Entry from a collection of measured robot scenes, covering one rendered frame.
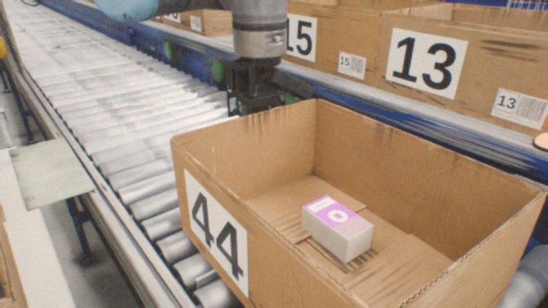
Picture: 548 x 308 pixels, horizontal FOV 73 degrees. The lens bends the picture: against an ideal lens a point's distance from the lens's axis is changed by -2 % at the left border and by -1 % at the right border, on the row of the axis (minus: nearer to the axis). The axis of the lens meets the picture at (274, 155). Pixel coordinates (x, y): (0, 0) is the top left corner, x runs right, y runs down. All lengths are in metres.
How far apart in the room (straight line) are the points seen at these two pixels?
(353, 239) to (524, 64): 0.40
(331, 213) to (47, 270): 0.43
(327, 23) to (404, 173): 0.48
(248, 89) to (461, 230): 0.40
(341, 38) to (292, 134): 0.33
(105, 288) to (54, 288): 1.07
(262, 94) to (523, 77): 0.43
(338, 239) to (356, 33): 0.51
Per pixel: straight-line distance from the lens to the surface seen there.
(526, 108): 0.75
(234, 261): 0.48
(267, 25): 0.61
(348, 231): 0.56
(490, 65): 0.76
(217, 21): 1.51
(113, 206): 0.76
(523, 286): 0.64
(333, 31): 0.96
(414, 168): 0.60
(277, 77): 0.66
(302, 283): 0.36
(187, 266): 0.59
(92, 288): 1.71
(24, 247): 0.72
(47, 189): 0.85
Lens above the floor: 1.15
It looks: 28 degrees down
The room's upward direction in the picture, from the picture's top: straight up
